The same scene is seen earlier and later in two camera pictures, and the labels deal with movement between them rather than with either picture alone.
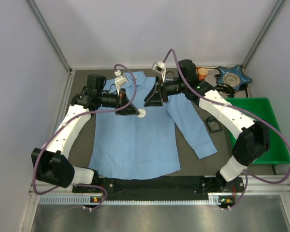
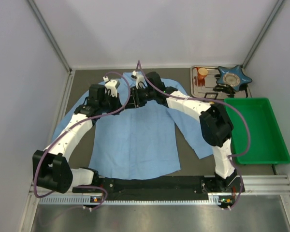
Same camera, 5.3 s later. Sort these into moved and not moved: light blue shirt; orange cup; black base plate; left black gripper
Moved: left black gripper
Not moved: orange cup; black base plate; light blue shirt
